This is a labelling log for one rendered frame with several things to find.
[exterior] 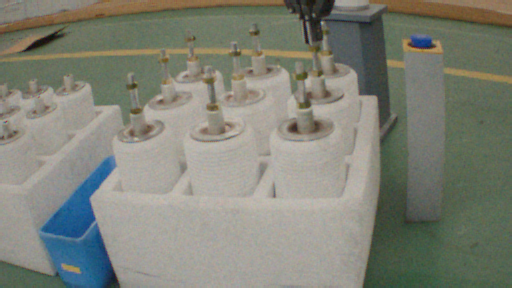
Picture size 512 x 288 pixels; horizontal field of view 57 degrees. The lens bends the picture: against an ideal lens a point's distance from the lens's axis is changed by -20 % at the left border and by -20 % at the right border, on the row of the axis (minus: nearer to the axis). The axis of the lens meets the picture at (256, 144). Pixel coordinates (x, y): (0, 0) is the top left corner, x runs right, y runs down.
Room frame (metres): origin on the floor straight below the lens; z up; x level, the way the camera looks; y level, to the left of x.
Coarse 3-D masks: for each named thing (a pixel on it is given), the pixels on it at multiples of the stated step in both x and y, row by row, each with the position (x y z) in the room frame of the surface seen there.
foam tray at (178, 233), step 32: (352, 160) 0.72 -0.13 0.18; (96, 192) 0.72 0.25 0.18; (128, 192) 0.71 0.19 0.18; (192, 192) 0.72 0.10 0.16; (256, 192) 0.67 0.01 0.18; (352, 192) 0.63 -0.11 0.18; (128, 224) 0.68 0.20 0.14; (160, 224) 0.67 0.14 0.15; (192, 224) 0.65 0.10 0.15; (224, 224) 0.64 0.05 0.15; (256, 224) 0.63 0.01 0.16; (288, 224) 0.61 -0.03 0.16; (320, 224) 0.60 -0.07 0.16; (352, 224) 0.59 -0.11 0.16; (128, 256) 0.69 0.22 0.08; (160, 256) 0.67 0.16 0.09; (192, 256) 0.66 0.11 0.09; (224, 256) 0.64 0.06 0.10; (256, 256) 0.63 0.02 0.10; (288, 256) 0.61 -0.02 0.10; (320, 256) 0.60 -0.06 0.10; (352, 256) 0.59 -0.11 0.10
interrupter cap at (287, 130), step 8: (288, 120) 0.71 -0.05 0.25; (296, 120) 0.71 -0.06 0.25; (320, 120) 0.70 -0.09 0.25; (328, 120) 0.69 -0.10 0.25; (280, 128) 0.69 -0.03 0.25; (288, 128) 0.69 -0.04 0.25; (296, 128) 0.69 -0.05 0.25; (320, 128) 0.68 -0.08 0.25; (328, 128) 0.67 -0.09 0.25; (280, 136) 0.67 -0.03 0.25; (288, 136) 0.66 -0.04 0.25; (296, 136) 0.66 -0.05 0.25; (304, 136) 0.65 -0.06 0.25; (312, 136) 0.65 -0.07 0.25; (320, 136) 0.65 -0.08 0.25
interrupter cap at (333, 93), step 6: (330, 90) 0.81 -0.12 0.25; (336, 90) 0.80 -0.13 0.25; (342, 90) 0.80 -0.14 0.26; (294, 96) 0.80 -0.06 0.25; (312, 96) 0.80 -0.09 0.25; (330, 96) 0.78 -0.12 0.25; (336, 96) 0.78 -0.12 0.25; (342, 96) 0.78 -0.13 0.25; (312, 102) 0.76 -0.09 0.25; (318, 102) 0.76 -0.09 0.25; (324, 102) 0.76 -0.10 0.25; (330, 102) 0.76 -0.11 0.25
